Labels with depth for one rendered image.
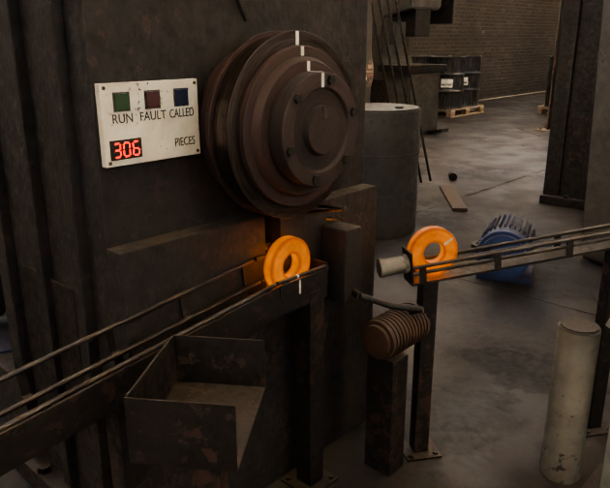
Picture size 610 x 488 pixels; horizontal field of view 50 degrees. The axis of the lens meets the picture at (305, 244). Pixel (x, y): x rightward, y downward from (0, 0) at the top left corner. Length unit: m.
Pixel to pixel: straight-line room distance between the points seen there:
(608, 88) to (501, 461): 2.50
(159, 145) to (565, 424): 1.44
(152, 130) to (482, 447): 1.53
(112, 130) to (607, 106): 3.21
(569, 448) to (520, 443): 0.26
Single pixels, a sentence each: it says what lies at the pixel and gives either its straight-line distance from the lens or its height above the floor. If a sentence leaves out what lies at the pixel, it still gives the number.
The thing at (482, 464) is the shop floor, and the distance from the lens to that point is 2.32.
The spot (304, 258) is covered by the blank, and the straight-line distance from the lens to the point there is 1.82.
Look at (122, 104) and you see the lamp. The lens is 1.51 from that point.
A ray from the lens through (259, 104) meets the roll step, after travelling 1.55.
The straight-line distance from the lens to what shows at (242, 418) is 1.36.
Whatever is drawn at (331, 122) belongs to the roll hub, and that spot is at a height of 1.13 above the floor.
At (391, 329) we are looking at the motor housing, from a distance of 1.95.
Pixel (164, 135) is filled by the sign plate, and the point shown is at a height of 1.12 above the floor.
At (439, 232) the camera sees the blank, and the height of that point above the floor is 0.77.
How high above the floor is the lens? 1.33
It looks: 18 degrees down
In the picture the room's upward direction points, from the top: straight up
